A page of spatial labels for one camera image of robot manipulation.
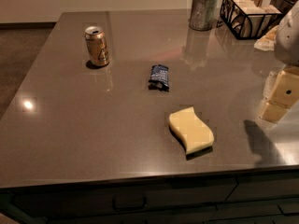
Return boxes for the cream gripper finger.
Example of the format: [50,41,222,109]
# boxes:
[260,103,287,123]

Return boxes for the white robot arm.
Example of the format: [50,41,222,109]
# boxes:
[259,1,299,123]

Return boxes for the yellow wavy sponge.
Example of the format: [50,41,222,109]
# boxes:
[169,106,214,155]

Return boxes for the paper napkins beside basket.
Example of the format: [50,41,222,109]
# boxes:
[254,26,278,51]

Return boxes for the galvanized metal bucket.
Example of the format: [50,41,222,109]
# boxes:
[189,0,218,31]

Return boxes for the blue snack wrapper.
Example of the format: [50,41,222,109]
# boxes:
[149,64,169,91]

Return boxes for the gold soda can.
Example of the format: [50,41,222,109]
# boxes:
[85,26,109,67]

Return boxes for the black wire basket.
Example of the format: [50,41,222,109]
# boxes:
[220,0,282,39]

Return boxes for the cabinet drawer with handle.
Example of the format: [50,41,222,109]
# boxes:
[13,178,236,219]

